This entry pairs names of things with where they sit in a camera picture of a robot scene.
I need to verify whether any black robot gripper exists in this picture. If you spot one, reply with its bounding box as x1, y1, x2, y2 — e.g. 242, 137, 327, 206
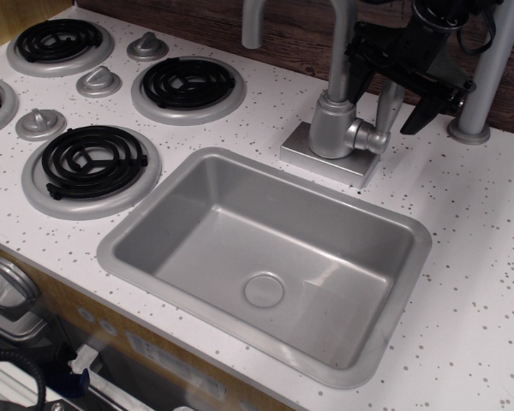
345, 1, 475, 134

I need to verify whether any silver faucet lever handle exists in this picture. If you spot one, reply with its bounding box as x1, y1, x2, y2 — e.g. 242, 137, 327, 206
345, 80, 405, 155

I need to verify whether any silver gooseneck faucet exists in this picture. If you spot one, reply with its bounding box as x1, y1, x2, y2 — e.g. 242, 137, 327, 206
241, 0, 382, 188

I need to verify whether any grey support pole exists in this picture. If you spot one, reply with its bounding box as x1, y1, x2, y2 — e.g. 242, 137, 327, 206
447, 0, 514, 146

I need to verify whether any grey plastic sink basin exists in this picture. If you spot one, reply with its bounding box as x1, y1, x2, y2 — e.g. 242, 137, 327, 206
97, 148, 432, 389

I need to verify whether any back right stove burner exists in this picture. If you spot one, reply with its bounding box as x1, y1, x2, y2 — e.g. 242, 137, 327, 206
131, 57, 246, 126

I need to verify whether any silver knob top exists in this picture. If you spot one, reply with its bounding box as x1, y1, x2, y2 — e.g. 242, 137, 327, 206
127, 32, 169, 62

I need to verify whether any silver knob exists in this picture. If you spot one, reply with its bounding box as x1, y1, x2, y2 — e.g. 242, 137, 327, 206
127, 32, 169, 62
76, 66, 122, 98
15, 109, 67, 141

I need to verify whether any silver knob middle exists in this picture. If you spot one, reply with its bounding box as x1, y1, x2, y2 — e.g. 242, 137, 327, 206
76, 66, 122, 98

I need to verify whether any front right stove burner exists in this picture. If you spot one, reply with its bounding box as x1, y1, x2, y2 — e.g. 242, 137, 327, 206
21, 125, 161, 221

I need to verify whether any back left stove burner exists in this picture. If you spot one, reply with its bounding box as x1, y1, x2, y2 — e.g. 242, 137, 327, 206
6, 19, 114, 78

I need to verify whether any silver knob lower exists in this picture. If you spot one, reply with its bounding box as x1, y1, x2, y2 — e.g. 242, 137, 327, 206
15, 109, 67, 141

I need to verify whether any silver oven dial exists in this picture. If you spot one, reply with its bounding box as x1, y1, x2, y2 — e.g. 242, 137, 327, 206
0, 257, 40, 321

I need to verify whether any grey oven door handle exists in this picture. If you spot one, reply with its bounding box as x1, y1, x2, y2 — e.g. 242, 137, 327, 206
0, 312, 48, 345

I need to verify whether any black coiled cable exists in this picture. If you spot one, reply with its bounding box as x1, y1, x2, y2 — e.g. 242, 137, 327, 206
0, 348, 44, 406

